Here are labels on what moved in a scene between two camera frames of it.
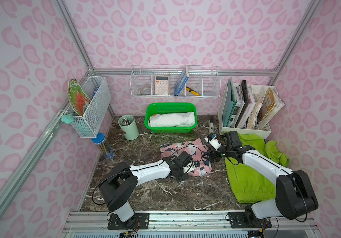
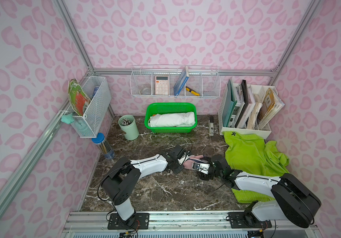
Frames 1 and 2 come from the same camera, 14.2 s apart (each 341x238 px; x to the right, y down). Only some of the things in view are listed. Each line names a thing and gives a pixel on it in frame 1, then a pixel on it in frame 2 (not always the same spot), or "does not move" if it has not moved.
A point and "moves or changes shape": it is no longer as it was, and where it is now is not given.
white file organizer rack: [246, 108] does not move
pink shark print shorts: [197, 150] moves or changes shape
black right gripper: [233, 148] -> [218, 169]
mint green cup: [127, 123] does not move
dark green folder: [229, 105] does not move
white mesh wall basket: [90, 124] does not move
